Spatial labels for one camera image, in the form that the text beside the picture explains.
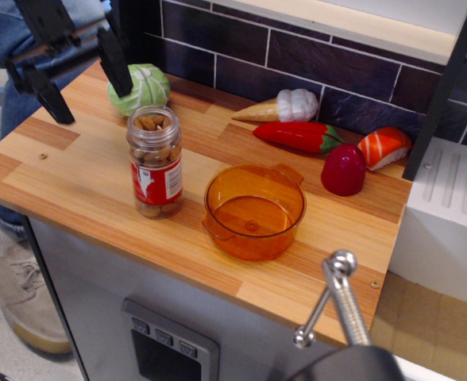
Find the red toy chili pepper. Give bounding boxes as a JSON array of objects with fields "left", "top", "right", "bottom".
[{"left": 253, "top": 121, "right": 344, "bottom": 154}]

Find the black metal shelf post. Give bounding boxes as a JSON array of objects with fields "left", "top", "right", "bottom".
[{"left": 402, "top": 15, "right": 467, "bottom": 181}]

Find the dark red toy egg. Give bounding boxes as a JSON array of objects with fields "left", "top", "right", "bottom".
[{"left": 321, "top": 144, "right": 366, "bottom": 197}]

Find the clear almond jar red label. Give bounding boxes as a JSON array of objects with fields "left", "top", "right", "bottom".
[{"left": 126, "top": 105, "right": 183, "bottom": 219}]

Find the beige sneaker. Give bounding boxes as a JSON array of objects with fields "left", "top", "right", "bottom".
[{"left": 0, "top": 229, "right": 71, "bottom": 355}]

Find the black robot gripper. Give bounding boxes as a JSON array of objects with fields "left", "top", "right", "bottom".
[{"left": 3, "top": 1, "right": 133, "bottom": 124}]

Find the orange transparent plastic pot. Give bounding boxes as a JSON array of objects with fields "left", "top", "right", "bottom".
[{"left": 203, "top": 164, "right": 307, "bottom": 261}]

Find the toy salmon sushi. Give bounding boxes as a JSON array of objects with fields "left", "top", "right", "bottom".
[{"left": 357, "top": 127, "right": 413, "bottom": 171}]

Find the toy ice cream cone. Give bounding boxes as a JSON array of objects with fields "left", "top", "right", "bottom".
[{"left": 232, "top": 89, "right": 318, "bottom": 122}]

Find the person leg in jeans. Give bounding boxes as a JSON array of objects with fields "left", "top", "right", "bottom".
[{"left": 0, "top": 0, "right": 111, "bottom": 239}]

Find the green toy cabbage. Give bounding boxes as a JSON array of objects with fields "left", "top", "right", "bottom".
[{"left": 106, "top": 63, "right": 171, "bottom": 117}]

